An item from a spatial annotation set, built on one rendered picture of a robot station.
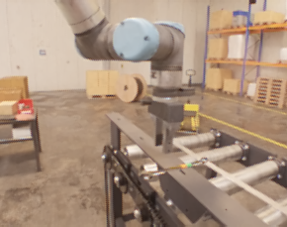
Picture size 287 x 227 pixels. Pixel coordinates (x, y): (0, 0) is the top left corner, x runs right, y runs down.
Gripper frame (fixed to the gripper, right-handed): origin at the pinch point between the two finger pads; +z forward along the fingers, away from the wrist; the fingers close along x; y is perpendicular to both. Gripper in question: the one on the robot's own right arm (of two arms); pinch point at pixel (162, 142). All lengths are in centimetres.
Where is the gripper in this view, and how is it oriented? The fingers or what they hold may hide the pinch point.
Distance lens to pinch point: 64.2
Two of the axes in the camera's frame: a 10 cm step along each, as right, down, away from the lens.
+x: 4.2, 2.4, -8.8
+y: -9.1, 0.9, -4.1
